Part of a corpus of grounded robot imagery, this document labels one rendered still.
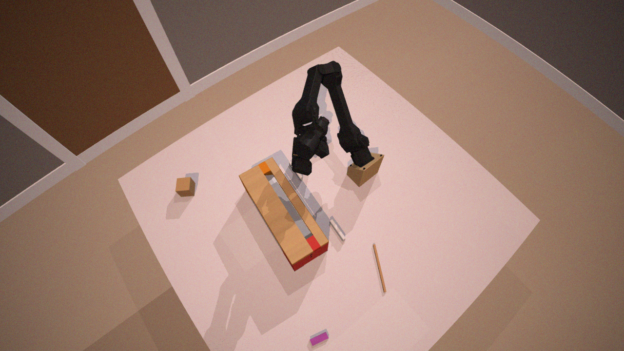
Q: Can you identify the magenta rectangular block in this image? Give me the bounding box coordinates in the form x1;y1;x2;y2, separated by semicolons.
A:
310;332;329;346

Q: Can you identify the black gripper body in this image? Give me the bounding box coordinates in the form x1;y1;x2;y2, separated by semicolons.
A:
292;156;312;176

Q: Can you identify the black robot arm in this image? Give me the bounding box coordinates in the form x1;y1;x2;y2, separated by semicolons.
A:
292;60;375;167

